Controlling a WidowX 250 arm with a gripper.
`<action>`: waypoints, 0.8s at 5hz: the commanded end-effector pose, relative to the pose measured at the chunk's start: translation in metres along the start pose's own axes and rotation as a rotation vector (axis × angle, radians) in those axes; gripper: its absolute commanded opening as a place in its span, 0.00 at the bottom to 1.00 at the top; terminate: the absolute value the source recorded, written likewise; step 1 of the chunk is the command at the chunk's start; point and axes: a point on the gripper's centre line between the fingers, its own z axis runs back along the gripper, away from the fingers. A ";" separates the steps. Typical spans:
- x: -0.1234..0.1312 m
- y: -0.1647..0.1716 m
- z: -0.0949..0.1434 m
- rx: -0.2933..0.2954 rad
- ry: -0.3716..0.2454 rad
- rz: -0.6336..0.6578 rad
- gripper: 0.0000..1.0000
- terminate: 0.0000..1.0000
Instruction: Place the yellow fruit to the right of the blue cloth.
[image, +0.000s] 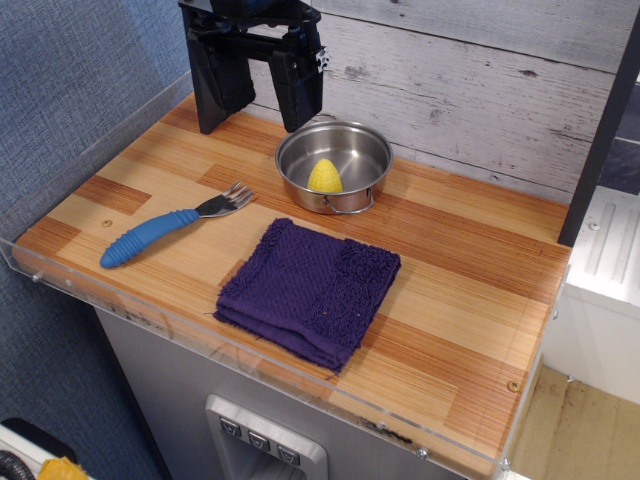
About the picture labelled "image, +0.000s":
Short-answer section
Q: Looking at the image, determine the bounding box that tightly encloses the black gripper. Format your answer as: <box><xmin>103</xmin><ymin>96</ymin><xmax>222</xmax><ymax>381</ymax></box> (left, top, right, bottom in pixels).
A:
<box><xmin>178</xmin><ymin>1</ymin><xmax>329</xmax><ymax>133</ymax></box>

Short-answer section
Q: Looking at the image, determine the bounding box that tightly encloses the yellow corn-like fruit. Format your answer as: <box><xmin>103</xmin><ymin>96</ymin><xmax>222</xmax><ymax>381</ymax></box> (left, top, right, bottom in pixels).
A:
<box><xmin>307</xmin><ymin>158</ymin><xmax>343</xmax><ymax>193</ymax></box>

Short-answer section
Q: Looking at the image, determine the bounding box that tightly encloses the folded purple-blue cloth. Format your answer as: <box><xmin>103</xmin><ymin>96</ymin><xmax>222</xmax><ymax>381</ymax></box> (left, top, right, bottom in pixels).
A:
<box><xmin>214</xmin><ymin>218</ymin><xmax>401</xmax><ymax>372</ymax></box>

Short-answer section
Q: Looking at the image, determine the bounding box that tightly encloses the grey toy fridge cabinet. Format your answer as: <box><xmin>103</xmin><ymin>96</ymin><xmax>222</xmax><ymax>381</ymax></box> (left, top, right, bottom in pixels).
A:
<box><xmin>98</xmin><ymin>311</ymin><xmax>457</xmax><ymax>479</ymax></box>

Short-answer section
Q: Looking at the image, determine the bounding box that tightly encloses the silver dispenser button panel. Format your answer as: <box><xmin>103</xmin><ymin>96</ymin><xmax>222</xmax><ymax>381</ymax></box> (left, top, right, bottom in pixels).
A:
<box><xmin>205</xmin><ymin>394</ymin><xmax>329</xmax><ymax>479</ymax></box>

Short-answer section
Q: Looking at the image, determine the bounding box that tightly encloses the white toy sink unit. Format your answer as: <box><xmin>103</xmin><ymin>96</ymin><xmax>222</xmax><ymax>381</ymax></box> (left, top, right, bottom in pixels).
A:
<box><xmin>541</xmin><ymin>187</ymin><xmax>639</xmax><ymax>403</ymax></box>

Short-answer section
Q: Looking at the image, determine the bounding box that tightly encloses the yellow object bottom left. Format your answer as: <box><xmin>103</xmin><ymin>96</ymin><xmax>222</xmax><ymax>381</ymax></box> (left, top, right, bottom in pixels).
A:
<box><xmin>37</xmin><ymin>457</ymin><xmax>88</xmax><ymax>480</ymax></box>

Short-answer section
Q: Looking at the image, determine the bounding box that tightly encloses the black left support post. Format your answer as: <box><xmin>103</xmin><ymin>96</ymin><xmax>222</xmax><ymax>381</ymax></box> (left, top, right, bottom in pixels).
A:
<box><xmin>178</xmin><ymin>1</ymin><xmax>233</xmax><ymax>135</ymax></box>

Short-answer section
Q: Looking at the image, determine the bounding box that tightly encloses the black support post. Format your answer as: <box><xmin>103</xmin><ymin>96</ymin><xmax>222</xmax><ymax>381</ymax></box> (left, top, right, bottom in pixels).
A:
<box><xmin>557</xmin><ymin>8</ymin><xmax>639</xmax><ymax>247</ymax></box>
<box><xmin>178</xmin><ymin>1</ymin><xmax>233</xmax><ymax>135</ymax></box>

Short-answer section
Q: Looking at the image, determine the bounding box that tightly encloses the steel pot with handle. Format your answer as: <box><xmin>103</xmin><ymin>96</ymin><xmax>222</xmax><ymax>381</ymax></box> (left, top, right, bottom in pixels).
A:
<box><xmin>275</xmin><ymin>120</ymin><xmax>393</xmax><ymax>215</ymax></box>

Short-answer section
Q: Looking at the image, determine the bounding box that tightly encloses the blue-handled metal fork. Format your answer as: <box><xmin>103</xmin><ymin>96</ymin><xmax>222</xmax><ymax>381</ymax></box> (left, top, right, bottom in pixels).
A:
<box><xmin>100</xmin><ymin>181</ymin><xmax>254</xmax><ymax>269</ymax></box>

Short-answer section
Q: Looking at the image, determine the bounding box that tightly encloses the clear acrylic guard rail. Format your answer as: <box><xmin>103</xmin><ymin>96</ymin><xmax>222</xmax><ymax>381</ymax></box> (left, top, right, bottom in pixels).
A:
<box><xmin>12</xmin><ymin>98</ymin><xmax>569</xmax><ymax>479</ymax></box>

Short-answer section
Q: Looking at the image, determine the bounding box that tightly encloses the black right support post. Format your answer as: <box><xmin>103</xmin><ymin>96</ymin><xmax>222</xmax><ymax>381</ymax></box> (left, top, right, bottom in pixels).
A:
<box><xmin>557</xmin><ymin>8</ymin><xmax>639</xmax><ymax>247</ymax></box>

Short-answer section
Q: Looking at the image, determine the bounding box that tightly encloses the black ribbed hose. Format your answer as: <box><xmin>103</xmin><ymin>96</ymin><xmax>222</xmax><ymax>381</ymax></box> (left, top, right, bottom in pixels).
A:
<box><xmin>0</xmin><ymin>449</ymin><xmax>21</xmax><ymax>480</ymax></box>

